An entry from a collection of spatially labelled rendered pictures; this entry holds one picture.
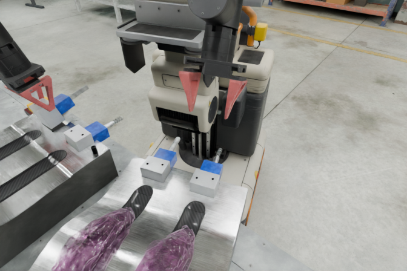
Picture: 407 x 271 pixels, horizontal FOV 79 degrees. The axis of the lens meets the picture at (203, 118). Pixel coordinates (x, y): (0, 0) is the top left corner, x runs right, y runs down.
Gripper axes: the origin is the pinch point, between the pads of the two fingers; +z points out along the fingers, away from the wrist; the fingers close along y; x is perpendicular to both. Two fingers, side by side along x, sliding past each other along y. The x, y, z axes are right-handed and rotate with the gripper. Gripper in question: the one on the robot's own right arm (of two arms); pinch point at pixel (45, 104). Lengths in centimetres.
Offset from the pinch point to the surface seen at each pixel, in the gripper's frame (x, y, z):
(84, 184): -6.7, 17.0, 11.3
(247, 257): 1, 49, 23
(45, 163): -8.8, 9.9, 6.2
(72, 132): -1.2, 10.5, 3.9
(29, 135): -6.4, -0.9, 4.4
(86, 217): -10.8, 27.1, 8.7
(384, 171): 121, 72, 128
